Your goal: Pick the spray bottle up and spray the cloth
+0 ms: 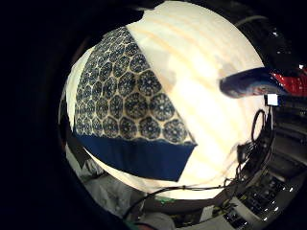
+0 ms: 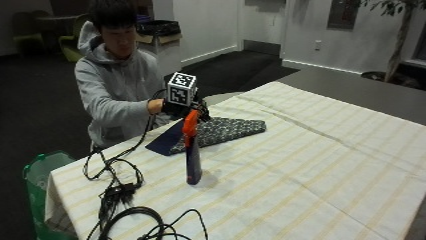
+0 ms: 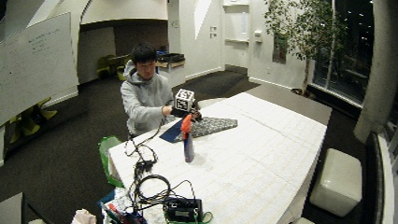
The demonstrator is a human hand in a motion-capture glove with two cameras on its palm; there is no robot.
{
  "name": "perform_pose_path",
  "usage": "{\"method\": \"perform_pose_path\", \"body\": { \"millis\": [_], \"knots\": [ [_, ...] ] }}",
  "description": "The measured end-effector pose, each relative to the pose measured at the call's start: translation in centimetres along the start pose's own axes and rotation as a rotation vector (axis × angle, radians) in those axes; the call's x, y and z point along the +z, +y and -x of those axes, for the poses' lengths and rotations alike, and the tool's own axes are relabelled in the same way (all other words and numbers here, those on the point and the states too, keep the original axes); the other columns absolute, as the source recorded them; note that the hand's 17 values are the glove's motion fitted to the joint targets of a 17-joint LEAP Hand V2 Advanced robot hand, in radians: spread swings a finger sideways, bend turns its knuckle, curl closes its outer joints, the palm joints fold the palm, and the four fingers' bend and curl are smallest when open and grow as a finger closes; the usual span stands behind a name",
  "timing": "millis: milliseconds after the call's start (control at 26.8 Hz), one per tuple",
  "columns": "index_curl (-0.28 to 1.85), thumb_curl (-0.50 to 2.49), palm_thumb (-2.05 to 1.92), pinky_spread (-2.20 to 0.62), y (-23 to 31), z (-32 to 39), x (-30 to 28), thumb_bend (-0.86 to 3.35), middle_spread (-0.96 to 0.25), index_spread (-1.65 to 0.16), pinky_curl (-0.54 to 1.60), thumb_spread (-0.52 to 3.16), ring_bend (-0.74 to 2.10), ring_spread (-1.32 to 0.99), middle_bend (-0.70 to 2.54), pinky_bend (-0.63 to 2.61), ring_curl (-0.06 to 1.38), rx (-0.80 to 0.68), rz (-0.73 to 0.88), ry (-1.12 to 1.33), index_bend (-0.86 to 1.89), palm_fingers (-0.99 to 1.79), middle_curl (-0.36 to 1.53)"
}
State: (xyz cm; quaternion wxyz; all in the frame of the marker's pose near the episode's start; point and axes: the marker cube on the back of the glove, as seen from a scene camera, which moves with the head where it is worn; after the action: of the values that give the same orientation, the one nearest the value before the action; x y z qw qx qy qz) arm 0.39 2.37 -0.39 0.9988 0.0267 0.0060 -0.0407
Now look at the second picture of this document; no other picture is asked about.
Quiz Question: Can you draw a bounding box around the the person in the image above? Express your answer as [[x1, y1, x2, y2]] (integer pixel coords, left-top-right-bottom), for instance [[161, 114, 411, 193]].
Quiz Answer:
[[73, 0, 180, 151]]

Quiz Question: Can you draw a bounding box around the dark plant pot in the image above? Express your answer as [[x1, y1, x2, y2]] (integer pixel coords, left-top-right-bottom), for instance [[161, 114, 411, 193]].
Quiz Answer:
[[359, 70, 423, 90]]

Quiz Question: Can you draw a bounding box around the thick black cable loop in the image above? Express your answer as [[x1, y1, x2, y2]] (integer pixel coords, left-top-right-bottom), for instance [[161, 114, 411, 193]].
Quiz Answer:
[[86, 196, 166, 240]]

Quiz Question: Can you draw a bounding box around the thin black glove cable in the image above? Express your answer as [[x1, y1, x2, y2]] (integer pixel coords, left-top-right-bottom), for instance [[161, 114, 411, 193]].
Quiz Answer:
[[81, 88, 168, 188]]

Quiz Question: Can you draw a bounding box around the green armchair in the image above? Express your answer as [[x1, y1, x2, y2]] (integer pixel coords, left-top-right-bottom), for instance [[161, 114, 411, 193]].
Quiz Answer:
[[57, 13, 92, 63], [11, 9, 46, 56]]

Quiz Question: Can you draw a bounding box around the indoor tree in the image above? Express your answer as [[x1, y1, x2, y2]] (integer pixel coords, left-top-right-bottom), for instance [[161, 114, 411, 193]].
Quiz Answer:
[[359, 0, 426, 83]]

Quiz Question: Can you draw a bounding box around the cream striped tablecloth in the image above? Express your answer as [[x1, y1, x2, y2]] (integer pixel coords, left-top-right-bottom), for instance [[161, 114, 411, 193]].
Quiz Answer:
[[44, 81, 426, 240]]

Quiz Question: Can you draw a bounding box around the thin black looped cable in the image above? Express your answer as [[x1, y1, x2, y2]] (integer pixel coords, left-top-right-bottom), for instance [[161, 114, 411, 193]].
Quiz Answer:
[[136, 208, 210, 240]]

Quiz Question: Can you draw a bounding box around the dark round side table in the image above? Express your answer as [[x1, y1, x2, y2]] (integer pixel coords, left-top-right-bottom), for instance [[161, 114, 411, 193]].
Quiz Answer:
[[34, 14, 84, 51]]

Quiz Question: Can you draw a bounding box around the folded patterned navy cloth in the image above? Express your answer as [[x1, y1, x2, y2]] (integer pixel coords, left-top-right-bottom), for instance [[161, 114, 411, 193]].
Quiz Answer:
[[145, 116, 267, 157]]

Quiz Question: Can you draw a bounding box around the cardboard box with black liner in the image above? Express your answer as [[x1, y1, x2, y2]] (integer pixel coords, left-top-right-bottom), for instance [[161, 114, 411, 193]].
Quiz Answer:
[[134, 19, 184, 76]]

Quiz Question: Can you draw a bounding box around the dark wall frame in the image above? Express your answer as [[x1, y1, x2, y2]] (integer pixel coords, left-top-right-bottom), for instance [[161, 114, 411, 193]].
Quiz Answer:
[[326, 0, 362, 31]]

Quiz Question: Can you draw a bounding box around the black cable hub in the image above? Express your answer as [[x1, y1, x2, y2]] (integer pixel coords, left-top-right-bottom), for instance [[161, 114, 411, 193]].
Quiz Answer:
[[105, 182, 137, 198]]

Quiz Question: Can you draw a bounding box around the white marker cube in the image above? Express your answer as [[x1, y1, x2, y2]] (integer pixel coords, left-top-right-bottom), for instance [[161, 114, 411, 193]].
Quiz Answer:
[[165, 71, 198, 108]]

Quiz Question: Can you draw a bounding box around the green bag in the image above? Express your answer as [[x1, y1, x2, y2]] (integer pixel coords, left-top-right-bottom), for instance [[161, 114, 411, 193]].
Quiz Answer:
[[21, 150, 80, 240]]

